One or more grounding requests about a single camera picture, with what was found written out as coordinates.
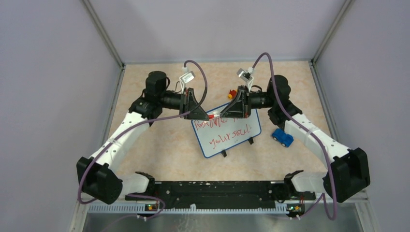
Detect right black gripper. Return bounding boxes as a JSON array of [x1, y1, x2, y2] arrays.
[[220, 86, 276, 119]]

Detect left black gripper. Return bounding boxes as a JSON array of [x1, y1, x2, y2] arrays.
[[159, 87, 209, 121]]

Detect blue framed whiteboard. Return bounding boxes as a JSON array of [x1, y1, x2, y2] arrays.
[[191, 109, 262, 158]]

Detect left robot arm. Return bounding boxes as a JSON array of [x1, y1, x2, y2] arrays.
[[76, 71, 210, 204]]

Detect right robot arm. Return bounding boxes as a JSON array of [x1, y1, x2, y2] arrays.
[[220, 75, 371, 203]]

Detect metal whiteboard stand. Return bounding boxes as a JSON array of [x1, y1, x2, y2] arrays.
[[221, 136, 255, 158]]

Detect colourful toy brick vehicle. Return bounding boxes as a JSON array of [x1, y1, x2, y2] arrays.
[[228, 89, 237, 100]]

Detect blue toy car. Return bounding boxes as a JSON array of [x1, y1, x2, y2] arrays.
[[271, 128, 294, 147]]

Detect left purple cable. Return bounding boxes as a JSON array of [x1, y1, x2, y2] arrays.
[[77, 59, 209, 221]]

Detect purple cable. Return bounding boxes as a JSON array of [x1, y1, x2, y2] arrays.
[[77, 59, 209, 221], [251, 52, 338, 221]]

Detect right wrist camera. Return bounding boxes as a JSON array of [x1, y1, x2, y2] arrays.
[[236, 67, 254, 91]]

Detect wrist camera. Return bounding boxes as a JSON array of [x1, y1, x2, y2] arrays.
[[236, 67, 254, 91], [179, 67, 195, 93]]

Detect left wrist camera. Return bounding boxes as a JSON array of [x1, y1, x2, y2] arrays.
[[179, 67, 195, 93]]

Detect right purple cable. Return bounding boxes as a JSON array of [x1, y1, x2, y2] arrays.
[[251, 52, 338, 221]]

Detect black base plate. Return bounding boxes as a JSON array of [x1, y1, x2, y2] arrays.
[[125, 181, 316, 210]]

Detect right aluminium frame post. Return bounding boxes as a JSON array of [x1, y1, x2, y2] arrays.
[[311, 0, 355, 66]]

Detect aluminium frame post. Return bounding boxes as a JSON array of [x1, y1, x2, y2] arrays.
[[81, 0, 125, 70], [311, 0, 355, 66]]

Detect white slotted cable duct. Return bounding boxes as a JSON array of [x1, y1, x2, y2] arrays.
[[88, 203, 289, 214]]

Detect left aluminium frame post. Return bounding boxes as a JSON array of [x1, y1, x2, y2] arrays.
[[81, 0, 125, 70]]

